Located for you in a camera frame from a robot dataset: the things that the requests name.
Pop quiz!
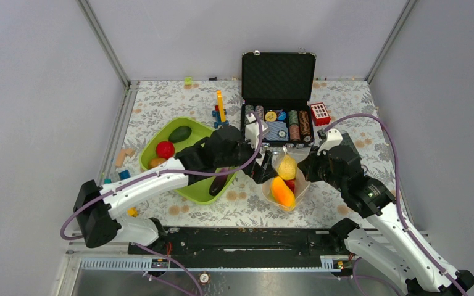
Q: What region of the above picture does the orange yellow mango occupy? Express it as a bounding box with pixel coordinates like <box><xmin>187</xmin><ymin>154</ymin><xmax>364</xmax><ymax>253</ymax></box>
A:
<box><xmin>271</xmin><ymin>176</ymin><xmax>296</xmax><ymax>208</ymax></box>

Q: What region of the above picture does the brown potato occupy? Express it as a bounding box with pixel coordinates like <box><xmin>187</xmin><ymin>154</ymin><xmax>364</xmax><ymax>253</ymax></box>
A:
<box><xmin>148</xmin><ymin>157</ymin><xmax>167</xmax><ymax>169</ymax></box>

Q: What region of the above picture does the floral tablecloth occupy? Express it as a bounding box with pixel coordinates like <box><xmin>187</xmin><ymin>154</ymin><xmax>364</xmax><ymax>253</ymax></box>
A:
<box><xmin>122</xmin><ymin>80</ymin><xmax>395</xmax><ymax>228</ymax></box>

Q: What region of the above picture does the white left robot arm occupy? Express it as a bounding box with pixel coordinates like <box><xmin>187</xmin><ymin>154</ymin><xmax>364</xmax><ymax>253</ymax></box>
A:
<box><xmin>71</xmin><ymin>122</ymin><xmax>277</xmax><ymax>253</ymax></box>

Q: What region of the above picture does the purple eggplant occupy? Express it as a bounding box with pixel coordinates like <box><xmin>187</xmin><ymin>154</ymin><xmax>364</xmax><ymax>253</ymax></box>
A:
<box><xmin>209</xmin><ymin>175</ymin><xmax>228</xmax><ymax>197</ymax></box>

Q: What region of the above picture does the green plastic tray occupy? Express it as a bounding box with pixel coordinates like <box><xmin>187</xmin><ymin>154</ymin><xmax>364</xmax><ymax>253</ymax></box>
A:
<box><xmin>139</xmin><ymin>117</ymin><xmax>235</xmax><ymax>205</ymax></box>

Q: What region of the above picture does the blue toy block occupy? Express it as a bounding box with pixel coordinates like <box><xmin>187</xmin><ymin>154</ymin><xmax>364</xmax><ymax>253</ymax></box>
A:
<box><xmin>118</xmin><ymin>170</ymin><xmax>131</xmax><ymax>180</ymax></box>

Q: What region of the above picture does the red toy brick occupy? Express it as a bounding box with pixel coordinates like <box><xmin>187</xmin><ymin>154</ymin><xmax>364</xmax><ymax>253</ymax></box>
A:
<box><xmin>309</xmin><ymin>102</ymin><xmax>331</xmax><ymax>126</ymax></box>

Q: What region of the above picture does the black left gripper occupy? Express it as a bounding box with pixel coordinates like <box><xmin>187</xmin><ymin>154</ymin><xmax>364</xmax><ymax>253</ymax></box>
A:
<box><xmin>216</xmin><ymin>131</ymin><xmax>278</xmax><ymax>183</ymax></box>

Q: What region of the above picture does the toy brick car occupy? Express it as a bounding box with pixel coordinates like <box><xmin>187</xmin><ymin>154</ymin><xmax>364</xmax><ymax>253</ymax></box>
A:
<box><xmin>212</xmin><ymin>90</ymin><xmax>229</xmax><ymax>129</ymax></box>

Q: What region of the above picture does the small yellow toy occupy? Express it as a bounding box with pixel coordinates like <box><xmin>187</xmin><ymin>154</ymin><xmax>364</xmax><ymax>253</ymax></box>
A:
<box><xmin>127</xmin><ymin>207</ymin><xmax>139</xmax><ymax>218</ymax></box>

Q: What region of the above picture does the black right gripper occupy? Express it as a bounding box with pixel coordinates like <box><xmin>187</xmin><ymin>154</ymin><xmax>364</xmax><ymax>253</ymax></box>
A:
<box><xmin>297</xmin><ymin>145</ymin><xmax>347</xmax><ymax>192</ymax></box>

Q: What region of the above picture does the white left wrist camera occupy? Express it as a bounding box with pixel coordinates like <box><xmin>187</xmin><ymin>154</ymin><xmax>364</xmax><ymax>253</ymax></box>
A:
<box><xmin>244</xmin><ymin>113</ymin><xmax>270</xmax><ymax>149</ymax></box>

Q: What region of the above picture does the tan wooden block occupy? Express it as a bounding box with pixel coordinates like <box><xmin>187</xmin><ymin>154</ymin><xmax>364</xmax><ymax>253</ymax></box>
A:
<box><xmin>114</xmin><ymin>148</ymin><xmax>135</xmax><ymax>168</ymax></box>

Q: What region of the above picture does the black poker chip case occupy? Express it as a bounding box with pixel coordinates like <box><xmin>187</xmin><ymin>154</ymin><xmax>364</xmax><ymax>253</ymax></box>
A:
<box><xmin>240</xmin><ymin>51</ymin><xmax>316</xmax><ymax>148</ymax></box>

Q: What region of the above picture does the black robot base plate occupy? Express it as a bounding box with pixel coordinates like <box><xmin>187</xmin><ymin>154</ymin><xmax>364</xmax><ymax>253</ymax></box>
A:
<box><xmin>127</xmin><ymin>218</ymin><xmax>359</xmax><ymax>269</ymax></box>

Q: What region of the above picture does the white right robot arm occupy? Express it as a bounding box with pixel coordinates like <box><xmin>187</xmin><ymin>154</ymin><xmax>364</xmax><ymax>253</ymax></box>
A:
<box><xmin>298</xmin><ymin>145</ymin><xmax>474</xmax><ymax>295</ymax></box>

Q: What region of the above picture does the black brick baseplate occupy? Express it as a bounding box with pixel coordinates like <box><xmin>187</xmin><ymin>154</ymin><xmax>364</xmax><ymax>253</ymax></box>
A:
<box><xmin>341</xmin><ymin>132</ymin><xmax>357</xmax><ymax>150</ymax></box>

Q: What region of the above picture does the red apple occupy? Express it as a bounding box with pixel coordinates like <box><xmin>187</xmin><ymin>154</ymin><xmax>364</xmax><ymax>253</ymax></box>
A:
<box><xmin>155</xmin><ymin>141</ymin><xmax>175</xmax><ymax>159</ymax></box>

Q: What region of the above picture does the yellow lemon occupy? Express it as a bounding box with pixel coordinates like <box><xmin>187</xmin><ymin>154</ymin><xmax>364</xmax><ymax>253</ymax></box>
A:
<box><xmin>276</xmin><ymin>155</ymin><xmax>298</xmax><ymax>181</ymax></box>

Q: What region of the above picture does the dark green avocado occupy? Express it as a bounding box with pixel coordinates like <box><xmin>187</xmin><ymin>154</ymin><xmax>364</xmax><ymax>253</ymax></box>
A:
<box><xmin>168</xmin><ymin>125</ymin><xmax>192</xmax><ymax>143</ymax></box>

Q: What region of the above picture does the clear zip top bag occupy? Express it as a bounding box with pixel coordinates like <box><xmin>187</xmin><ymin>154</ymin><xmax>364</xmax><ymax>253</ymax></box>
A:
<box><xmin>262</xmin><ymin>147</ymin><xmax>310</xmax><ymax>212</ymax></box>

